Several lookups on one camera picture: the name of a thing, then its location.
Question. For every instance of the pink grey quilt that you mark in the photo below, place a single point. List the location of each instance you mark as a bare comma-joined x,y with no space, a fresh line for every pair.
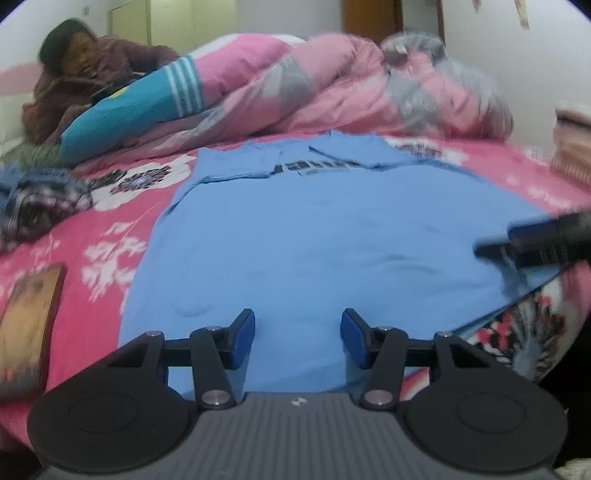
408,86

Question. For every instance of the pile of jeans and plaid clothes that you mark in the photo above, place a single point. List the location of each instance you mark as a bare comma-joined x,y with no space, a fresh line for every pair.
34,201

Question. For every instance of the stack of folded pink clothes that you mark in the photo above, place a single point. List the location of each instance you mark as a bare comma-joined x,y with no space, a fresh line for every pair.
572,140

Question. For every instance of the green patterned pillow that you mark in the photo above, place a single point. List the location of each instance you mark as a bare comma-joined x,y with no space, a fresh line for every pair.
27,156

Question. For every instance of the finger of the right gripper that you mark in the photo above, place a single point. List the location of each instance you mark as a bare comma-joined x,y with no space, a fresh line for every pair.
496,252

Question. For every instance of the wooden door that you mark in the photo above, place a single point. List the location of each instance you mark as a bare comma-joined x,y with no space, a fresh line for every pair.
374,19

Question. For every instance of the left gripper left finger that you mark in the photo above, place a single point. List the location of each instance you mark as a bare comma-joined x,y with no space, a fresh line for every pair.
215,350

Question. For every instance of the pink floral bed blanket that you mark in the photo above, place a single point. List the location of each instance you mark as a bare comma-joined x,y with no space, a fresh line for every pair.
101,250

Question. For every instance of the white pink bed headboard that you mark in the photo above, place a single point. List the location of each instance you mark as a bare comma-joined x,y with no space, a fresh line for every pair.
17,83

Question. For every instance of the smartphone with lit screen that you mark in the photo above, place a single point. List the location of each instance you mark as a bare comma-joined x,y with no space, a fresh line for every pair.
26,329

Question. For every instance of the wall hook rack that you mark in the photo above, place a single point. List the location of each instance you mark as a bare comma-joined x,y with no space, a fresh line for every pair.
517,9

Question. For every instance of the dark framed wall mirror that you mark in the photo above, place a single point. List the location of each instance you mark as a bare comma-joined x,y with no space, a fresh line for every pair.
424,16

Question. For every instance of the person in maroon jacket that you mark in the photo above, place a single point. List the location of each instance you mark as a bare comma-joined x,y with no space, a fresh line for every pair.
77,66

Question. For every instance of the pale yellow wardrobe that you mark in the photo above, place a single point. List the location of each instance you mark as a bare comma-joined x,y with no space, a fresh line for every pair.
182,25

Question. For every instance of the teal pink striped pillow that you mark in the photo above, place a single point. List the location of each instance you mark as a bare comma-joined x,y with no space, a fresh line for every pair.
183,88

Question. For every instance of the light blue t-shirt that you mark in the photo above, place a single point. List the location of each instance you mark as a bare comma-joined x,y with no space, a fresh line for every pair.
300,230

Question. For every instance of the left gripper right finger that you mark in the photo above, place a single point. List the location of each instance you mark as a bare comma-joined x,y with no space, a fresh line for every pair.
380,350

